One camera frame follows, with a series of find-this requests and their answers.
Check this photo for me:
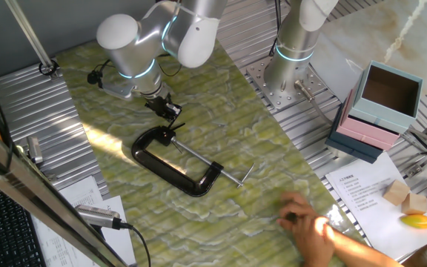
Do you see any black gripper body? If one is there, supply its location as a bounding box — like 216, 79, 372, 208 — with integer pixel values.
145, 94, 172, 116

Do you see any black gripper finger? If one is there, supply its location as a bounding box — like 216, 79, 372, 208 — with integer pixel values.
159, 111, 179, 124
164, 102, 183, 116

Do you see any person right forearm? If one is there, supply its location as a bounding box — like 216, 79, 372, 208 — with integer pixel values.
328, 228, 403, 267

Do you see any person right hand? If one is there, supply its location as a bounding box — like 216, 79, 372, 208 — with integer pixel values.
275, 191, 336, 267

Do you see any green marble pattern mat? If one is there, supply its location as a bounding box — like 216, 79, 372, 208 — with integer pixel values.
56, 39, 366, 267

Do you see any black C-clamp with steel screw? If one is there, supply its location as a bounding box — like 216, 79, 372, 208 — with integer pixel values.
130, 125, 256, 198

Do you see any small silver device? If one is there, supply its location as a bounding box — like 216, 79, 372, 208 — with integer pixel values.
26, 136, 44, 165

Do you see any aluminium pole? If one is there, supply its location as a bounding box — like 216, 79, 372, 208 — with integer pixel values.
4, 0, 57, 73

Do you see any printed table paper sheet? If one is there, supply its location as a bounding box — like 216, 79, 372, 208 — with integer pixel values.
30, 195, 137, 267

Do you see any black keyboard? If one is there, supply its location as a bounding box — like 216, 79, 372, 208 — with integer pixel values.
0, 179, 47, 267

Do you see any light blue open box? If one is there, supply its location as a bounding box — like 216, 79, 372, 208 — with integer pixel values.
348, 60, 424, 134

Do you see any beige marble pattern sheet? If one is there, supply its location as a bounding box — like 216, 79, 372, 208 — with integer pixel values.
309, 0, 427, 103

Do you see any white instruction paper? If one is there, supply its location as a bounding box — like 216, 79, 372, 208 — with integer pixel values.
325, 151, 427, 260

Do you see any wooden block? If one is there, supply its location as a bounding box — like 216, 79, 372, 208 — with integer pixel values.
401, 192, 427, 216
383, 179, 411, 207

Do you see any grey metal brace bar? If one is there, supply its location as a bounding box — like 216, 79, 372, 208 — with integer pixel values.
400, 128, 427, 164

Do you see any yellow toy mango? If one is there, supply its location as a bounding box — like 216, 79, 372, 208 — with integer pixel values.
400, 214, 427, 230

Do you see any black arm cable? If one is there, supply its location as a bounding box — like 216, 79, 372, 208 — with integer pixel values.
156, 53, 184, 78

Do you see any silver wrist camera with plug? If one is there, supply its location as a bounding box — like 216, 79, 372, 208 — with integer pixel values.
86, 69, 135, 101

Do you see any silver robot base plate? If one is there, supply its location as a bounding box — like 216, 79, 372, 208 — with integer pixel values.
245, 55, 329, 111

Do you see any black camera cable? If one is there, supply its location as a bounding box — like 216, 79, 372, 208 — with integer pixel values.
119, 221, 152, 267

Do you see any black pole base ring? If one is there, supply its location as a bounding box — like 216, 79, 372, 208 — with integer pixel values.
38, 59, 60, 79

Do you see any silver ribbed camera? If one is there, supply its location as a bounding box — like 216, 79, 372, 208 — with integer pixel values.
74, 204, 122, 231

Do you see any grey hose with metal connector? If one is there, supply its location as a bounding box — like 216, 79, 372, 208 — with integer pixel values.
294, 79, 335, 127

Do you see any black base cable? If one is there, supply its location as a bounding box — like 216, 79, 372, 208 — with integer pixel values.
270, 0, 282, 59

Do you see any metal frame beam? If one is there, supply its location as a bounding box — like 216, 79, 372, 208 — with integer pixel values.
0, 103, 129, 267

